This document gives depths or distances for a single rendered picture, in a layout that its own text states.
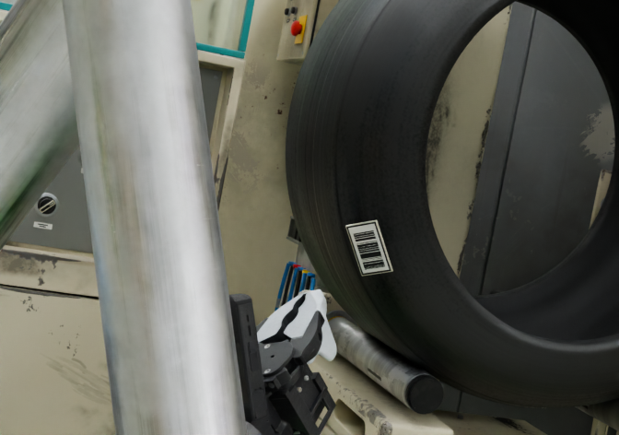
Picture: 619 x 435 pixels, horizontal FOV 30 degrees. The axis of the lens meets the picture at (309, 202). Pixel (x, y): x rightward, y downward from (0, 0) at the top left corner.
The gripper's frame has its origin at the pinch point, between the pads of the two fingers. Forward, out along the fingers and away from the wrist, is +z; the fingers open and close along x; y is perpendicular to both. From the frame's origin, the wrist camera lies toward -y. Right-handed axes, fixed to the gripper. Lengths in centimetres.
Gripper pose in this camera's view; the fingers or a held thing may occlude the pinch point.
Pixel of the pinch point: (309, 294)
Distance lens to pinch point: 115.1
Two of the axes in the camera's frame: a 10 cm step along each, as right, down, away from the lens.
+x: 8.1, -1.6, -5.6
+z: 4.0, -5.6, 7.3
